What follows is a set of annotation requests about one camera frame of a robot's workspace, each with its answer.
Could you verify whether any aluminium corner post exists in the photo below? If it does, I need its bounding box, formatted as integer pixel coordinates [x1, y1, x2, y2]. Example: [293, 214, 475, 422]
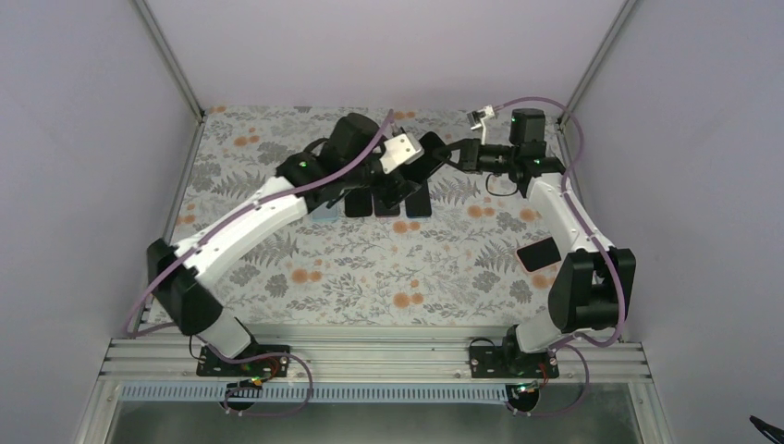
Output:
[557, 0, 639, 133]
[131, 0, 204, 122]

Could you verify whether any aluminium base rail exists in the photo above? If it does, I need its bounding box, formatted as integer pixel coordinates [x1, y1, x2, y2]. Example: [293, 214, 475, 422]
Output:
[99, 324, 653, 383]

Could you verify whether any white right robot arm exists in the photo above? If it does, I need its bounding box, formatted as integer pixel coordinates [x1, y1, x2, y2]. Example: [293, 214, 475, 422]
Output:
[434, 108, 636, 376]

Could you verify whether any perforated cable tray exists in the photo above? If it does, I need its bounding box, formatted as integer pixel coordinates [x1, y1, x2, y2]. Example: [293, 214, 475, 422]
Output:
[117, 382, 515, 404]

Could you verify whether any phone in peach case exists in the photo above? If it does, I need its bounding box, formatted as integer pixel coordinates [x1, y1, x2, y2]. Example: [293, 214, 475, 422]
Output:
[515, 237, 561, 273]

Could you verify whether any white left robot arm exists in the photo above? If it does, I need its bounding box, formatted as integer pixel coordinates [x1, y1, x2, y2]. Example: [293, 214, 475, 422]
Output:
[142, 112, 425, 375]

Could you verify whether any black phone case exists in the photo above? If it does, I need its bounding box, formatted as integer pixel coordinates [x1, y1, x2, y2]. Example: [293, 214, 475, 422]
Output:
[344, 189, 374, 218]

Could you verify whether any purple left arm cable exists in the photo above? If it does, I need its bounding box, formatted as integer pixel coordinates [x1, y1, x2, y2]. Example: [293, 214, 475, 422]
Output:
[124, 108, 397, 418]

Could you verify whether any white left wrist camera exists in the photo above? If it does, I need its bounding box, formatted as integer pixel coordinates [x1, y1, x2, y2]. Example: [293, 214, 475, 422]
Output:
[379, 133, 424, 174]

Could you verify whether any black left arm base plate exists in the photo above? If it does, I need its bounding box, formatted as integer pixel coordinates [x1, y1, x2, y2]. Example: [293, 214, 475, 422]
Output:
[195, 346, 290, 379]

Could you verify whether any black phone without case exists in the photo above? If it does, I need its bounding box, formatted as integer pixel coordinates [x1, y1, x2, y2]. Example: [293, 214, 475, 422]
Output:
[399, 131, 447, 185]

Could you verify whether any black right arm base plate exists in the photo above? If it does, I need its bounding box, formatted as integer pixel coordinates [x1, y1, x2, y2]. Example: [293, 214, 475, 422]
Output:
[468, 342, 559, 379]

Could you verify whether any light blue case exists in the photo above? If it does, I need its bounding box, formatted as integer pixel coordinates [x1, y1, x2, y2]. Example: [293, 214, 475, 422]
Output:
[310, 204, 340, 223]

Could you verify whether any aluminium left corner post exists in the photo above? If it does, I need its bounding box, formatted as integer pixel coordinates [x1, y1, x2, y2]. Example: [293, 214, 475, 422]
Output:
[131, 0, 204, 122]

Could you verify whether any aluminium right corner post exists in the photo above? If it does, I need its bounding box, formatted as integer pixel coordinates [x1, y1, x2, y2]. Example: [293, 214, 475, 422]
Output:
[557, 0, 639, 133]

